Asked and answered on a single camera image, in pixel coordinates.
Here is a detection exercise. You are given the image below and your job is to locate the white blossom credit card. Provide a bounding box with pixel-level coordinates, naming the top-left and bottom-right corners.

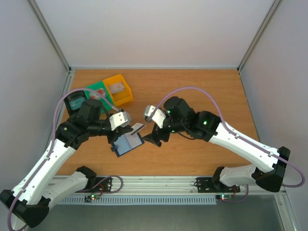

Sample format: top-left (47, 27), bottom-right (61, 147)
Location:
top-left (130, 123), bottom-right (146, 136)

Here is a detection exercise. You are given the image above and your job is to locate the blue card holder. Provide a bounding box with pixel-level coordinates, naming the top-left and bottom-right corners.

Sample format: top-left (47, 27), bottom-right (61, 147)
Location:
top-left (111, 133), bottom-right (144, 157)

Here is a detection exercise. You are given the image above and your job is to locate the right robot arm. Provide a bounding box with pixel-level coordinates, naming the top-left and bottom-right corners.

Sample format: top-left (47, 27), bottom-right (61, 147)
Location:
top-left (143, 96), bottom-right (290, 193)

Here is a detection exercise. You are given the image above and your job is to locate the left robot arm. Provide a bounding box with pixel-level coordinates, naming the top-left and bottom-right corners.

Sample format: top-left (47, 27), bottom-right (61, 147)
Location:
top-left (0, 99), bottom-right (132, 231)

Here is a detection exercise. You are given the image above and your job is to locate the card in yellow bin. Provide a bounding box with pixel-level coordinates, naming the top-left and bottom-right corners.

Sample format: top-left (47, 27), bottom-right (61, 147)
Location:
top-left (109, 81), bottom-right (125, 94)

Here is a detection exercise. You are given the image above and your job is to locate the red white card in bin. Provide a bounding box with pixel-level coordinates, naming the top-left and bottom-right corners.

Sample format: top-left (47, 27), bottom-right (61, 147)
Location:
top-left (89, 88), bottom-right (106, 100)

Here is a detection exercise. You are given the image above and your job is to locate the teal card in black bin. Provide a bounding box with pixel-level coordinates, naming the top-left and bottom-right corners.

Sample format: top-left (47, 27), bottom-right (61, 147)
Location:
top-left (68, 97), bottom-right (85, 111)

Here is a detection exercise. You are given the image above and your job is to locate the yellow plastic bin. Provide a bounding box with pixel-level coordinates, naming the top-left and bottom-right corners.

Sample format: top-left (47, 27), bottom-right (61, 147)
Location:
top-left (103, 74), bottom-right (134, 107)

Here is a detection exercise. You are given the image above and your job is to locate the green plastic bin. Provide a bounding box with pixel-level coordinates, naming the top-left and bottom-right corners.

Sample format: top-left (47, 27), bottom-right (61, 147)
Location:
top-left (85, 81), bottom-right (114, 111)

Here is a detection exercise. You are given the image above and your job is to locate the black plastic bin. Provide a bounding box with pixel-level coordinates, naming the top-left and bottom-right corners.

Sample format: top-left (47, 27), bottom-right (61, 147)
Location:
top-left (64, 90), bottom-right (87, 116)

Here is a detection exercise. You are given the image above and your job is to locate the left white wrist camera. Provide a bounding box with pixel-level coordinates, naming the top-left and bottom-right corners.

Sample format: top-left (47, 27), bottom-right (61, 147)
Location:
top-left (109, 111), bottom-right (131, 131)

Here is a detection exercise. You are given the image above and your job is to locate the aluminium front rail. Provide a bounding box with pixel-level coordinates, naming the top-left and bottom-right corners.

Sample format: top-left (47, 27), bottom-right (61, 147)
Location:
top-left (48, 176), bottom-right (286, 195)

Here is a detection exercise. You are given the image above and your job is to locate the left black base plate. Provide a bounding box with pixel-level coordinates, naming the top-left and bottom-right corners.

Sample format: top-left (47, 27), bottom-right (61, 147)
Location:
top-left (77, 177), bottom-right (113, 193)

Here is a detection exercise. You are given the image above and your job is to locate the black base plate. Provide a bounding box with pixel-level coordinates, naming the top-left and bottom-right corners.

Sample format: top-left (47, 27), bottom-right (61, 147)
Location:
top-left (77, 177), bottom-right (113, 193)
top-left (194, 177), bottom-right (241, 193)

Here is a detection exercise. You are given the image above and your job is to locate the grey slotted cable duct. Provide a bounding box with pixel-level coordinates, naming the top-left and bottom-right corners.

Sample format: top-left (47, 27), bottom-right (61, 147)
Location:
top-left (59, 195), bottom-right (216, 206)

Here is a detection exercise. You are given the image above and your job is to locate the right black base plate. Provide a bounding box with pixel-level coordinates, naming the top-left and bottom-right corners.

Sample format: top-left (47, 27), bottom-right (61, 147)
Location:
top-left (194, 177), bottom-right (241, 193)

